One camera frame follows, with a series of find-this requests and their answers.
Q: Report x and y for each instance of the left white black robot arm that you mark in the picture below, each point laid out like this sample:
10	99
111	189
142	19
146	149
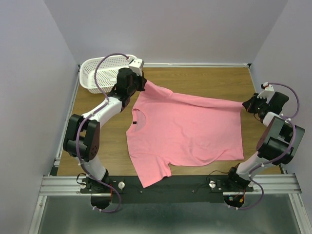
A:
83	131

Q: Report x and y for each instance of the white perforated plastic basket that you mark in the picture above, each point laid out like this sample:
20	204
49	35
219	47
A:
106	73

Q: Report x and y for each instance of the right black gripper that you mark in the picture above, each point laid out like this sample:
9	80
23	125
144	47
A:
248	105

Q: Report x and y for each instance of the pink t shirt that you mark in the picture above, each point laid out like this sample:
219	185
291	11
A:
170	128

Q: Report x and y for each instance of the aluminium frame rail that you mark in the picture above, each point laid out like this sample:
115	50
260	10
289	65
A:
175	205

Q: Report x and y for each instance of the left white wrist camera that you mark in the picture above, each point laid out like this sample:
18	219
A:
136	66

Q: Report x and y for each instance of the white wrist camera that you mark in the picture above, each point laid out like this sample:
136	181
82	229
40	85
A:
267	90
136	66

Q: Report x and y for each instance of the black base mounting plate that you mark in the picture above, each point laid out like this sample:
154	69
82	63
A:
174	189

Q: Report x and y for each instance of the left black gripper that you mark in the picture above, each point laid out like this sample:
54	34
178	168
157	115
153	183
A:
143	81

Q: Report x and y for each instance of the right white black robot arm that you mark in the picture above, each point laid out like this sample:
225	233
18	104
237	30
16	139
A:
277	145

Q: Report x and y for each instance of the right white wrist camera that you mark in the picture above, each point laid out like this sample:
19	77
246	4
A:
267	90

